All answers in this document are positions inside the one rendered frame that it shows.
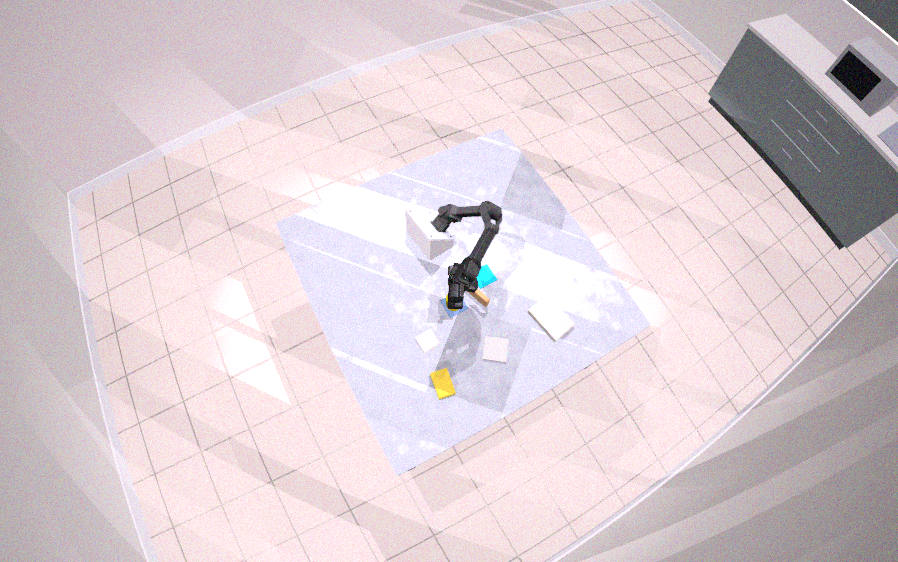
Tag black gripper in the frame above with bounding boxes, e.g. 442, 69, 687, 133
448, 265, 463, 309

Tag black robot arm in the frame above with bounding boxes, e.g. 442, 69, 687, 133
430, 200, 502, 303

